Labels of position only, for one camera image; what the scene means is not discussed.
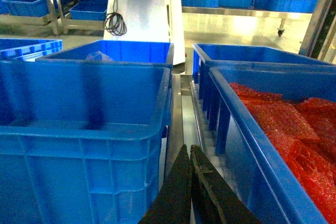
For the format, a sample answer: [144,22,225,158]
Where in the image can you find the metal shelf rack left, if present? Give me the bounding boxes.
[0,0,111,37]

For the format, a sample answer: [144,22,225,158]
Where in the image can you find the blue crate on trolley right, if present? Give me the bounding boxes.
[254,0,318,13]

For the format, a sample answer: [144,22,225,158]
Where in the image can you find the blue plastic crate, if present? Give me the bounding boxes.
[1,61,171,223]

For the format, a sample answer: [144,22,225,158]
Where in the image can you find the blue crate behind left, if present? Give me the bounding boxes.
[36,40,174,69]

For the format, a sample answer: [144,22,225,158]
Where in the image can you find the metal shelf surface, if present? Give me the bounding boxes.
[160,74,234,223]

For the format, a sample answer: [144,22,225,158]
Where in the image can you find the coiled black cable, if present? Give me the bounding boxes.
[102,0,128,37]

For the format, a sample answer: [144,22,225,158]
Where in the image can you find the red bubble wrap sheets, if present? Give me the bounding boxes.
[230,82,335,223]

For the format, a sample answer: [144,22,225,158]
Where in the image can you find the blue crate on floor rack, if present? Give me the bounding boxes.
[69,0,108,21]

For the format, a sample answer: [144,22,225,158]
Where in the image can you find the blue crate behind right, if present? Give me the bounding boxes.
[193,44,335,111]

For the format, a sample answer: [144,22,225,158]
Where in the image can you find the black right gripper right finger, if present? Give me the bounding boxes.
[190,145,261,223]

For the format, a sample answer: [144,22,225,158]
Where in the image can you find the blue crate far left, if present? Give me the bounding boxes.
[1,38,63,61]

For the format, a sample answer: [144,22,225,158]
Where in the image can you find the blue crate on left rack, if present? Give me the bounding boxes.
[2,0,49,17]

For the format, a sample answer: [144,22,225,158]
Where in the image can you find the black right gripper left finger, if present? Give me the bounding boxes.
[139,144,192,223]

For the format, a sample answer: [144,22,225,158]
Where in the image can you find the metal shelf post right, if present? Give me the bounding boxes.
[299,0,335,64]

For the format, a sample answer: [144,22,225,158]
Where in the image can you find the blue crate with red material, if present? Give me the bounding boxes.
[209,67,335,223]

